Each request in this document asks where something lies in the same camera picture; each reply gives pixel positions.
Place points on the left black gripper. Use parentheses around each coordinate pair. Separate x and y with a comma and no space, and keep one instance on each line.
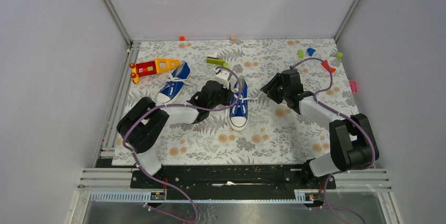
(229,94)

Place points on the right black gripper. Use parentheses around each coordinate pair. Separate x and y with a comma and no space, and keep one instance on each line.
(270,88)

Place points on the blue sneaker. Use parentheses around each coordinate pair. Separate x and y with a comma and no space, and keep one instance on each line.
(237,115)
(172,88)

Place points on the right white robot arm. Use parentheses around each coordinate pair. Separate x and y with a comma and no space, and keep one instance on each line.
(352,143)

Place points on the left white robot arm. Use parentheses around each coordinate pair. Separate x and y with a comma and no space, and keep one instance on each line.
(142,125)

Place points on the floral table mat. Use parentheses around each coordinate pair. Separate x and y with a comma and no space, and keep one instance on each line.
(274,133)

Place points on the green block long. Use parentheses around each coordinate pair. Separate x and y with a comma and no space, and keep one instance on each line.
(217,61)

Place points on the blue wedge block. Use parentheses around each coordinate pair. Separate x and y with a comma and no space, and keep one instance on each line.
(311,51)

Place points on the red arch block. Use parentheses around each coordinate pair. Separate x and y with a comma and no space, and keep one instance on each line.
(327,67)

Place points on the pink lego brick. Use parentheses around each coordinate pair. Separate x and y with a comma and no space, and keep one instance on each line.
(353,86)

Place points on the red yellow toy frame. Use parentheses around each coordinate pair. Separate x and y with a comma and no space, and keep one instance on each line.
(156,66)

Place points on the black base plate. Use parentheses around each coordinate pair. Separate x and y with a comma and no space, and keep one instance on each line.
(184,179)

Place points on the grey slotted cable duct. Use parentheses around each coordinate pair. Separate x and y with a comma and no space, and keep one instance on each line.
(218,195)

